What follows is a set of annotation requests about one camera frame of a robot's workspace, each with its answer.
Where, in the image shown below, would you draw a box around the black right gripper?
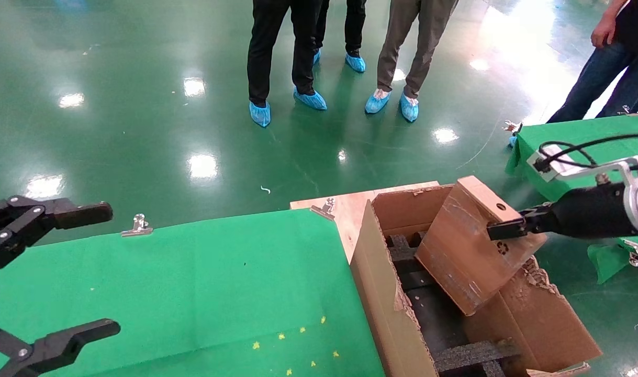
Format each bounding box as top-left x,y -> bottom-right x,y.
487,182 -> 633,241

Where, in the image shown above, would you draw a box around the small brown cardboard box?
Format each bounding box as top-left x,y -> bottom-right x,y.
416,175 -> 549,316

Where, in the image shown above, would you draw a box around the large open cardboard carton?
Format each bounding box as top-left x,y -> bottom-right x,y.
350,181 -> 603,377

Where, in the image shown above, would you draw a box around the black foam block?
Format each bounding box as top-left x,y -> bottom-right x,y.
433,339 -> 523,377
386,233 -> 427,263

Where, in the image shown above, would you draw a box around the dark grey foam liner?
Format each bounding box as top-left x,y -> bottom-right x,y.
402,272 -> 468,357

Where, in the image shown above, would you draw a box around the person in blue jeans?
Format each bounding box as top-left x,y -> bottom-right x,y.
548,0 -> 638,124

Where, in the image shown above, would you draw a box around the person in khaki trousers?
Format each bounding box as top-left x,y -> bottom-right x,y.
376,0 -> 460,100

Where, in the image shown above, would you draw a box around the person in black trousers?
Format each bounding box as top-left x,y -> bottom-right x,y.
247,0 -> 319,105
312,0 -> 368,56

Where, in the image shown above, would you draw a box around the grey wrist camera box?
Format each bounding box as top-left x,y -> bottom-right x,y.
527,144 -> 576,183

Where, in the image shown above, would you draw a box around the silver camera mount bracket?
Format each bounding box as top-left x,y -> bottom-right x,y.
559,156 -> 638,185

